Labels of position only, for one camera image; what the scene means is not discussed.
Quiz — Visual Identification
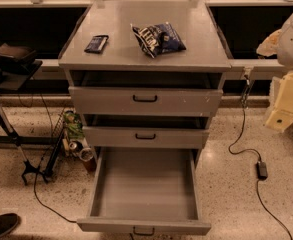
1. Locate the small dark blue packet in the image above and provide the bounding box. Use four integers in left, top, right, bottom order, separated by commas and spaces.
84, 35, 109, 54

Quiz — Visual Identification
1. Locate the black tripod stand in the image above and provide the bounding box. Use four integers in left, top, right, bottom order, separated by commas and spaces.
0, 105, 59, 185

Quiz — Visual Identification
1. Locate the grey drawer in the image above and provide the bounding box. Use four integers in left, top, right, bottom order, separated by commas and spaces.
69, 71, 222, 117
77, 148, 211, 236
83, 115, 209, 149

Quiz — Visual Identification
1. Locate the black power cable right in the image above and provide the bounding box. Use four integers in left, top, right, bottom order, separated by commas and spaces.
228, 74, 293, 240

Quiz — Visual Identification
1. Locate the grey middle drawer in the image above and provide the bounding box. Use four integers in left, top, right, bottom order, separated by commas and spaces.
83, 115, 209, 149

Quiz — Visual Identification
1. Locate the black floor cable left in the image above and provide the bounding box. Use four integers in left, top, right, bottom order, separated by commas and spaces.
32, 93, 78, 224

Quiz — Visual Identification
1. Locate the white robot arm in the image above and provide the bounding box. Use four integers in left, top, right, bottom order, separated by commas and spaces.
256, 13, 293, 132

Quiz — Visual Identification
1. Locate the black power adapter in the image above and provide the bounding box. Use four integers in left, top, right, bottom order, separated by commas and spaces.
256, 161, 268, 180

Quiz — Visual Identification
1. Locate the blue chip bag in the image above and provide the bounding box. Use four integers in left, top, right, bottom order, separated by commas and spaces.
131, 22, 186, 58

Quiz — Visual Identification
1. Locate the grey top drawer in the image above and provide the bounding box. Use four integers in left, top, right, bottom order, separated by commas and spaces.
69, 71, 222, 117

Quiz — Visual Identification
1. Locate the black shoe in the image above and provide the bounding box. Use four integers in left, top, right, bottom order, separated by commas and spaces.
0, 213, 19, 238

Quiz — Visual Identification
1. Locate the green snack bag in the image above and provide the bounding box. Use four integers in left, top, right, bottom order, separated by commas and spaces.
63, 110, 84, 139

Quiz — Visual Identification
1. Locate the soda can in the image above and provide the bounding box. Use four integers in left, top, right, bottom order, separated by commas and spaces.
69, 142, 79, 152

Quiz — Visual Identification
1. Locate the black tray on stand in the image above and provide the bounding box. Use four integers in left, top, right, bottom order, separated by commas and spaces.
0, 43, 42, 91

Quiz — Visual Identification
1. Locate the grey drawer cabinet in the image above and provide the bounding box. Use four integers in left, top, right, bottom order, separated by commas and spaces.
57, 0, 233, 172

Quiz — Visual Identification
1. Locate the wire basket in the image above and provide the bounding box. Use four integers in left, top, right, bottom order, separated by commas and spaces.
52, 110, 85, 157

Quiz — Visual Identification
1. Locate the grey bottom drawer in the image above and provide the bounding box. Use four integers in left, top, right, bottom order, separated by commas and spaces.
77, 148, 211, 236

